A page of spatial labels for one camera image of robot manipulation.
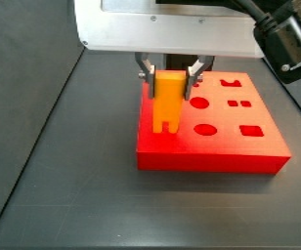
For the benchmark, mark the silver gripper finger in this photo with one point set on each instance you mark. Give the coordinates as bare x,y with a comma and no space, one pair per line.
193,71
147,69

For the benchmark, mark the white gripper body housing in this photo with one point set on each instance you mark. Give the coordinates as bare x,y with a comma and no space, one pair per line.
141,26

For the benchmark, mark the yellow two-pronged peg block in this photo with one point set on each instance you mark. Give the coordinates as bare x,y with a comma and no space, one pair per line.
168,90

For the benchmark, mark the red shape-sorting board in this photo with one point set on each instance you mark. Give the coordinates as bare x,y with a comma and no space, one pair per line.
225,134

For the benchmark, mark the dark grey side panel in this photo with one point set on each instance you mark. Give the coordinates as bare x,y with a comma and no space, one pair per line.
39,52

